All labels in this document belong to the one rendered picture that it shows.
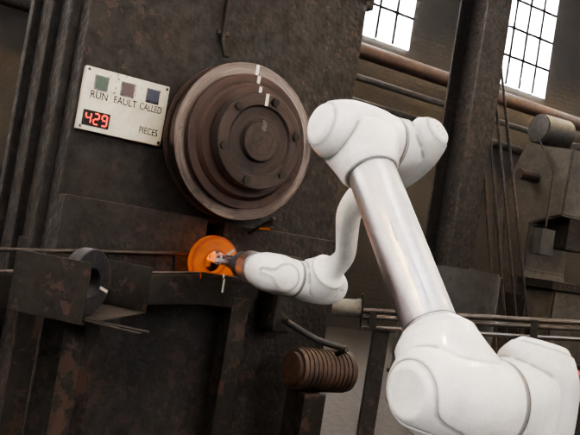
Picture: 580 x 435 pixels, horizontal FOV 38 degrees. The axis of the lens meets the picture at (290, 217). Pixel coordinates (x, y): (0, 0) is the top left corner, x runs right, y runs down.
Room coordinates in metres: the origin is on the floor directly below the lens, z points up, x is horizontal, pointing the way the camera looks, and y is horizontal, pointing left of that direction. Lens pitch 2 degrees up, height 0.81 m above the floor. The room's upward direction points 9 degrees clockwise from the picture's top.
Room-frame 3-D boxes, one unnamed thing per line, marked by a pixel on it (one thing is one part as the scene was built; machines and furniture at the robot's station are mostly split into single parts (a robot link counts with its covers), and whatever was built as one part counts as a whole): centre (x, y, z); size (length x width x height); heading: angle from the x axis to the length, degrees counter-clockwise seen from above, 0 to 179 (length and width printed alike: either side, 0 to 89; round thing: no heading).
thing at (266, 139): (2.44, 0.13, 1.11); 0.28 x 0.06 x 0.28; 123
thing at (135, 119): (2.43, 0.53, 1.15); 0.26 x 0.02 x 0.18; 123
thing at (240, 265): (2.32, 0.08, 0.75); 0.09 x 0.06 x 0.09; 123
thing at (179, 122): (2.53, 0.18, 1.11); 0.47 x 0.06 x 0.47; 123
